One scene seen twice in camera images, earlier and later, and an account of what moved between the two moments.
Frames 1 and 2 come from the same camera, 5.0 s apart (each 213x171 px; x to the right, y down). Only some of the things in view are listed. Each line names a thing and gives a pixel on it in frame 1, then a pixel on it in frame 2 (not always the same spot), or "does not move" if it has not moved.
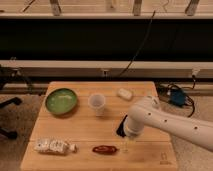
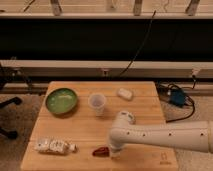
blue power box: x=177 y=97 does not move
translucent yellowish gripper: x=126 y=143 → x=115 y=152
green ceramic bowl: x=61 y=101 does not move
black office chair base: x=3 y=131 does not move
